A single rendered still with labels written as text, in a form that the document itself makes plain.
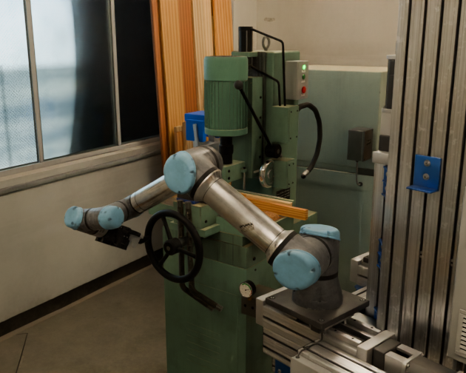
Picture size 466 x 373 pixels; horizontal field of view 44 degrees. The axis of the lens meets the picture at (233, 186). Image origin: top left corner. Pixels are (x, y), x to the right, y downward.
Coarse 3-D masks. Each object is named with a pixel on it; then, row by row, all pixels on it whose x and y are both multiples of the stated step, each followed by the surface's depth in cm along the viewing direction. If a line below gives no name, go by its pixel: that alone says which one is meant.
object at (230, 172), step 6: (234, 162) 240; (240, 162) 240; (228, 168) 233; (234, 168) 237; (240, 168) 240; (222, 174) 233; (228, 174) 234; (234, 174) 238; (240, 174) 241; (228, 180) 234; (234, 180) 238
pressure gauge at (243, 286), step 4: (248, 280) 216; (240, 284) 216; (244, 284) 215; (248, 284) 214; (252, 284) 215; (240, 288) 217; (244, 288) 216; (248, 288) 215; (252, 288) 214; (240, 292) 217; (244, 292) 216; (248, 292) 215; (252, 292) 214; (244, 296) 216; (248, 296) 215
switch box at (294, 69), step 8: (288, 64) 241; (296, 64) 239; (304, 64) 243; (288, 72) 242; (296, 72) 240; (288, 80) 243; (296, 80) 241; (288, 88) 244; (296, 88) 241; (288, 96) 244; (296, 96) 242; (304, 96) 247
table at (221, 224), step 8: (168, 200) 246; (152, 208) 245; (160, 208) 242; (168, 208) 240; (216, 216) 225; (280, 216) 224; (176, 224) 225; (216, 224) 224; (224, 224) 223; (280, 224) 221; (288, 224) 226; (200, 232) 218; (208, 232) 219; (216, 232) 223; (232, 232) 222
